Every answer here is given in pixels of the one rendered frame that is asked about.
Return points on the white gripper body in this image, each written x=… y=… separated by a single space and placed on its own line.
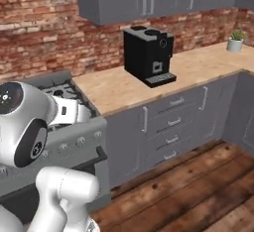
x=83 y=113

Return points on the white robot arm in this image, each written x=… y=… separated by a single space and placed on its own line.
x=26 y=117

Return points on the grey stove knob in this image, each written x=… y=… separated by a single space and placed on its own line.
x=45 y=153
x=63 y=148
x=80 y=141
x=97 y=135

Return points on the grey stove range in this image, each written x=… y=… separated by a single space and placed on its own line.
x=77 y=156

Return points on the grey base cupboard door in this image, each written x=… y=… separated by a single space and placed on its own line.
x=218 y=107
x=124 y=146

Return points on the grey drawer front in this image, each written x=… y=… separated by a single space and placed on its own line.
x=190 y=120
x=158 y=105
x=187 y=151
x=188 y=137

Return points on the black coffee machine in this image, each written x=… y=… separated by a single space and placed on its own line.
x=145 y=56

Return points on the grey corner base cupboard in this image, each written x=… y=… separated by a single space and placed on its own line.
x=241 y=113

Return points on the green plant in white pot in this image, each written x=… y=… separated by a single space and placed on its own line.
x=235 y=41

